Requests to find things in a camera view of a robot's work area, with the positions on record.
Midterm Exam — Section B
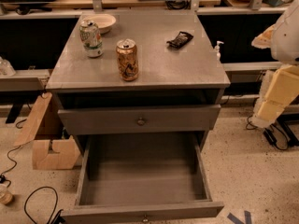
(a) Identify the grey top drawer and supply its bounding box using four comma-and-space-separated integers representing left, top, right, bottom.
58, 105, 221, 135

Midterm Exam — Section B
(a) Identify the grey wooden drawer cabinet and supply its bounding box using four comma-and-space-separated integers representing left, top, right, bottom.
47, 10, 230, 149

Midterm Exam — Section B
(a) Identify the clear plastic bag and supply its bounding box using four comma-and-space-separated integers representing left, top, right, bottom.
0, 57, 16, 77

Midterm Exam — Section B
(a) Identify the white pump bottle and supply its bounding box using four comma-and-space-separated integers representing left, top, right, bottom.
214, 41, 224, 61

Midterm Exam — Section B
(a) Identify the orange soda can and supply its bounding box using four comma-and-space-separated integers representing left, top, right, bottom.
116, 38, 138, 81

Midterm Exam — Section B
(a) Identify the black floor cable left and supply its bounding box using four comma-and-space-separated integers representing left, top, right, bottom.
0, 119, 64, 224

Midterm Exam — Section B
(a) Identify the plastic cup on floor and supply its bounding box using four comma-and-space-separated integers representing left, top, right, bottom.
0, 184, 13, 204

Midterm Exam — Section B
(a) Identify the black floor cable right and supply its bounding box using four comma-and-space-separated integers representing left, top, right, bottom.
245, 114, 291, 151

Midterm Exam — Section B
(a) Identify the black floor cable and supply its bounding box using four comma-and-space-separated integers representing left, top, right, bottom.
0, 119, 64, 224
245, 114, 291, 151

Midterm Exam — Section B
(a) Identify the green white soda can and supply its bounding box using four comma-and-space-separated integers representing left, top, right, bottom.
79, 20, 103, 58

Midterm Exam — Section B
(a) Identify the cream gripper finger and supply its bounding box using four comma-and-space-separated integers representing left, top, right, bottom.
251, 65, 299, 128
251, 25, 275, 49

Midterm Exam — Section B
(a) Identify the white bowl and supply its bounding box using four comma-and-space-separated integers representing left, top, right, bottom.
85, 14, 116, 35

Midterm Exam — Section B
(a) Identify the black snack packet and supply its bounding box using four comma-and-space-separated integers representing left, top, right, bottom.
167, 31, 193, 49

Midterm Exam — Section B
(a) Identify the open grey middle drawer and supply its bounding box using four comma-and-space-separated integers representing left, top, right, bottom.
62, 132, 224, 224

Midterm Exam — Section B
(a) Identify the wooden block stand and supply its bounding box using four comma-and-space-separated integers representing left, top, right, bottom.
14, 92, 82, 170

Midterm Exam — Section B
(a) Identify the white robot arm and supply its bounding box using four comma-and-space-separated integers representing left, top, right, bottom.
252, 0, 299, 128

